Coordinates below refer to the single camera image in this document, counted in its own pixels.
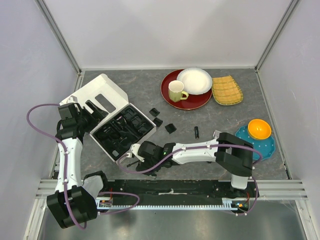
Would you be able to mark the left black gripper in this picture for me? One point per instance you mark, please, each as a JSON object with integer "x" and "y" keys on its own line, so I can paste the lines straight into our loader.
{"x": 97, "y": 113}

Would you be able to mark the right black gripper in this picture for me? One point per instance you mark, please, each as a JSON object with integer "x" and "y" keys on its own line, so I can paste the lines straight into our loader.
{"x": 143, "y": 165}

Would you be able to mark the black cleaning brush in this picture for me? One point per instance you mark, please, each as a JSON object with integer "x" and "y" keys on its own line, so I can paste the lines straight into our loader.
{"x": 133, "y": 163}

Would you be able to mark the white clipper kit box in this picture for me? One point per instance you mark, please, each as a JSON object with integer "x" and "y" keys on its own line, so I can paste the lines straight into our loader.
{"x": 124, "y": 125}

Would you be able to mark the black comb guard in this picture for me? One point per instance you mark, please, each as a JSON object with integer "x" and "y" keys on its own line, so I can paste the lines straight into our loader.
{"x": 157, "y": 121}
{"x": 154, "y": 112}
{"x": 170, "y": 128}

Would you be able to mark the small oil bottle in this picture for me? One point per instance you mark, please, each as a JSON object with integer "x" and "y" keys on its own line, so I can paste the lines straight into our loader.
{"x": 115, "y": 153}

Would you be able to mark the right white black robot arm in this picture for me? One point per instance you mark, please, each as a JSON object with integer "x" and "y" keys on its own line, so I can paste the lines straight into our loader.
{"x": 229, "y": 151}

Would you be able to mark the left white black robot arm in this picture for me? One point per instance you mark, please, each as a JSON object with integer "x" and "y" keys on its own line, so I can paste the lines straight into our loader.
{"x": 74, "y": 200}

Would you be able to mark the black silver hair clipper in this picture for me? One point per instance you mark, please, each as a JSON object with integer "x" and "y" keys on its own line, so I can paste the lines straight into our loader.
{"x": 216, "y": 134}

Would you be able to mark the black cylindrical battery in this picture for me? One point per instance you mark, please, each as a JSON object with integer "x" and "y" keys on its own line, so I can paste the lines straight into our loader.
{"x": 196, "y": 132}

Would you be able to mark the red round plate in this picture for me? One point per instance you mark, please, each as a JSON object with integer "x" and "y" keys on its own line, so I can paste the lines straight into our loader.
{"x": 191, "y": 103}

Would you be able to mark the yellow-green mug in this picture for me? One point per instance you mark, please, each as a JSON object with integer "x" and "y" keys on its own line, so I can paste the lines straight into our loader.
{"x": 176, "y": 91}

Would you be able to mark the white paper plate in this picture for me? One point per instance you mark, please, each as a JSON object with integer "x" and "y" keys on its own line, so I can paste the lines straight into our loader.
{"x": 196, "y": 81}

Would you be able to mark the woven bamboo tray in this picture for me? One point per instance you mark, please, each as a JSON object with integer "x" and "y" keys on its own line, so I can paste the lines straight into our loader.
{"x": 226, "y": 91}

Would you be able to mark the orange bowl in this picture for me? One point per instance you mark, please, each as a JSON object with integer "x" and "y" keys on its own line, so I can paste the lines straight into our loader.
{"x": 259, "y": 129}

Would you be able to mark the blue dotted plate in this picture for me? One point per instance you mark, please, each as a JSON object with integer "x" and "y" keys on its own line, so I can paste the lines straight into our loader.
{"x": 266, "y": 146}

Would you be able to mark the white cable duct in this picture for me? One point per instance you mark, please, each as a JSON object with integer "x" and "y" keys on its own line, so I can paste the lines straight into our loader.
{"x": 106, "y": 204}

